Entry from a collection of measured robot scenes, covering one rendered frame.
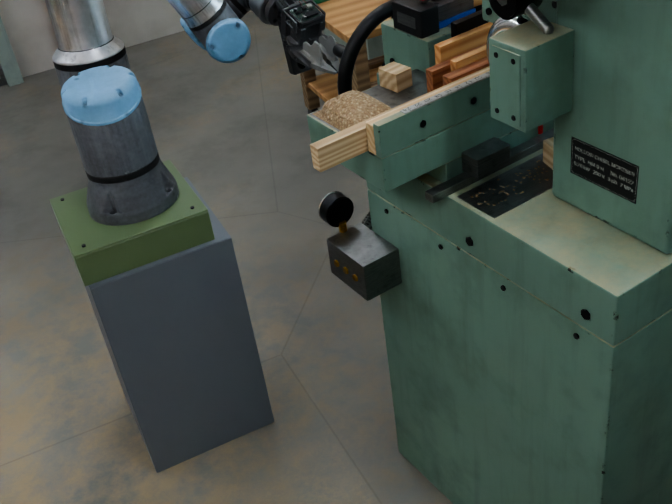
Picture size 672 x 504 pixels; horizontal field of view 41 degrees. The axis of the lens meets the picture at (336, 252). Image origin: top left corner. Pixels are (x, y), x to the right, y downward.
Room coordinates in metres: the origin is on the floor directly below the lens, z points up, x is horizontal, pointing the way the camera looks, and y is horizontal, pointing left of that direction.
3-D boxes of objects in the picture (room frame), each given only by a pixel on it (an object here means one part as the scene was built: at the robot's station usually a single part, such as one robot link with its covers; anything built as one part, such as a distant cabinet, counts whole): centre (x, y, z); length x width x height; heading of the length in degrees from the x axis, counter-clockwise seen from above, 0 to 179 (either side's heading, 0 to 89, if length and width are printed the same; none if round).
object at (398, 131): (1.29, -0.35, 0.93); 0.60 x 0.02 x 0.06; 119
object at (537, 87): (1.10, -0.30, 1.02); 0.09 x 0.07 x 0.12; 119
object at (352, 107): (1.28, -0.07, 0.92); 0.14 x 0.09 x 0.04; 29
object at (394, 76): (1.38, -0.14, 0.92); 0.04 x 0.04 x 0.03; 35
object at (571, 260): (1.23, -0.40, 0.76); 0.57 x 0.45 x 0.09; 29
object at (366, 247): (1.33, -0.05, 0.58); 0.12 x 0.08 x 0.08; 29
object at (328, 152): (1.29, -0.25, 0.92); 0.60 x 0.02 x 0.04; 119
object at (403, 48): (1.50, -0.23, 0.91); 0.15 x 0.14 x 0.09; 119
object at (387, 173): (1.42, -0.27, 0.87); 0.61 x 0.30 x 0.06; 119
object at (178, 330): (1.61, 0.40, 0.27); 0.30 x 0.30 x 0.55; 21
